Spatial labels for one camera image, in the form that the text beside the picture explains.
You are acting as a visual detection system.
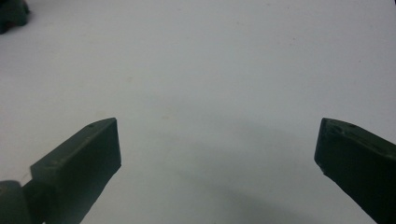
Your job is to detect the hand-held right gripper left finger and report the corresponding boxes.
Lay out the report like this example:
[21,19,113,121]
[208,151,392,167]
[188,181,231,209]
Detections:
[21,117,122,224]

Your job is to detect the cola bottle with red label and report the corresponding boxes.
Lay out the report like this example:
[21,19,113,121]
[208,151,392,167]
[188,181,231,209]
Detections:
[0,0,31,35]

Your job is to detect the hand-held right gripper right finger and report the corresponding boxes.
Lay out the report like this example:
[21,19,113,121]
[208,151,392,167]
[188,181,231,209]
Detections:
[314,117,396,224]

